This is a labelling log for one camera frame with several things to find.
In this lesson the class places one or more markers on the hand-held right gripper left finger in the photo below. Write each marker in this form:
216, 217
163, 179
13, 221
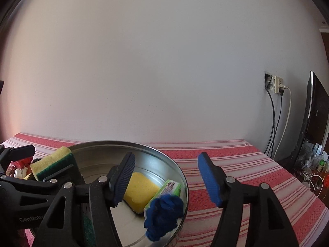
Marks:
126, 177

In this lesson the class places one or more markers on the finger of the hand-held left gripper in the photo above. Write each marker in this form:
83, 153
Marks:
60, 171
18, 152

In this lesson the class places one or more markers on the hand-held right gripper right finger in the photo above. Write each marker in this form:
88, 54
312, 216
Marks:
209, 182

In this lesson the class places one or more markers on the red snack packet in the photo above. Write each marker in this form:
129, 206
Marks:
21, 162

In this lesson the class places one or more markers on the small yellow green scouring sponge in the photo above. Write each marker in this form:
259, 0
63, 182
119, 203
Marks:
51, 162

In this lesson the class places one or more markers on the white snack wrapper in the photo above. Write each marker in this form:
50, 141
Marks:
20, 173

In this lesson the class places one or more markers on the rounded yellow sponge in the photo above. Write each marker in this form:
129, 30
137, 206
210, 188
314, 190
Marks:
140, 193

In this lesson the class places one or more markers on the round blue metal tin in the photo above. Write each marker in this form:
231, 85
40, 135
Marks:
159, 162

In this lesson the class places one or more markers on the green tissue pack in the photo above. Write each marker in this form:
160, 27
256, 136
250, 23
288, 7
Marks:
169, 189

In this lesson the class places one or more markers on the blue cloth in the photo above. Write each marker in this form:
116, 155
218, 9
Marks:
162, 216

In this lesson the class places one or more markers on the red striped tablecloth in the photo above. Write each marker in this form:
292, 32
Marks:
231, 159

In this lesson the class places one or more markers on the cluster of bottles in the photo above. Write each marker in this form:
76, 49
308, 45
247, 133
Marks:
316, 157

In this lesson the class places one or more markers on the black flat monitor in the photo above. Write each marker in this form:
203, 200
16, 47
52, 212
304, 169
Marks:
318, 113

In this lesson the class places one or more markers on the wall socket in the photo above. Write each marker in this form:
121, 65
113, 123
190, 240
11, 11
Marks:
277, 83

